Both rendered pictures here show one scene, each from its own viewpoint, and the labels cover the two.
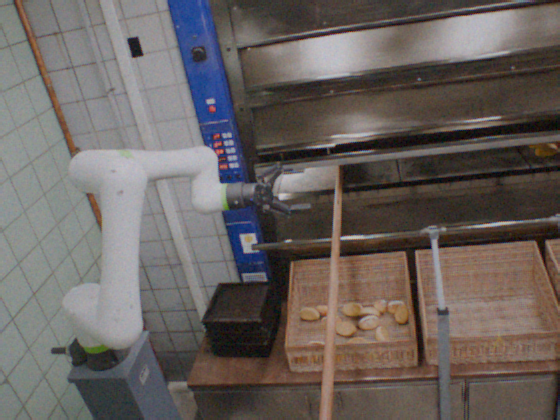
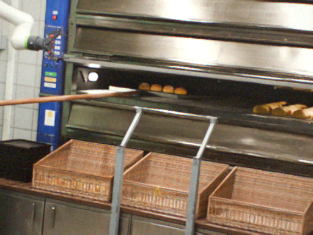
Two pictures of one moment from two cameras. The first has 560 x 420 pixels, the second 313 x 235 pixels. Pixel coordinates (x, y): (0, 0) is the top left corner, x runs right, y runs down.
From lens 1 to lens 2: 3.54 m
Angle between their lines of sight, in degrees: 22
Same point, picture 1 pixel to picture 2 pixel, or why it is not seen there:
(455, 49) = (196, 14)
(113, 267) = not seen: outside the picture
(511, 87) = (227, 48)
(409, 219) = (151, 128)
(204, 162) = (24, 19)
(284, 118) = (94, 36)
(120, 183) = not seen: outside the picture
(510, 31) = (230, 10)
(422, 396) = (103, 224)
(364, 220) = (125, 121)
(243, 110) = (73, 24)
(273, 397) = (14, 202)
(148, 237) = not seen: outside the picture
